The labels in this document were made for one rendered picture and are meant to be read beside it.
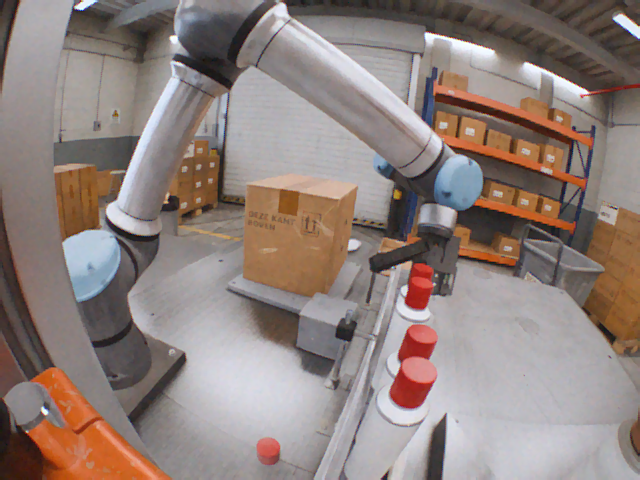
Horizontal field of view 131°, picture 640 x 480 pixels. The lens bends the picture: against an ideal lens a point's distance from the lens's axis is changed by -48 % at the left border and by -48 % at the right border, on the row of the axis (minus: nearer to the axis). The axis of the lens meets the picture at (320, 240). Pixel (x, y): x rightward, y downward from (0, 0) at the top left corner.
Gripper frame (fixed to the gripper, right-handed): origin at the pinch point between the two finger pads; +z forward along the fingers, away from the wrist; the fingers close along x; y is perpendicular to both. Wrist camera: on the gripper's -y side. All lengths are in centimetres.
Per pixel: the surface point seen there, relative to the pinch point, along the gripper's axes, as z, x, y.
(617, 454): 5.3, -33.3, 24.3
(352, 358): 8.7, 5.9, -7.4
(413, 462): 19.0, -12.0, 8.4
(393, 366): 1.4, -24.5, -1.2
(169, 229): -11, 134, -205
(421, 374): 0.2, -30.5, 0.7
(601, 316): -40, 221, 255
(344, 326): 0.8, -8.3, -9.2
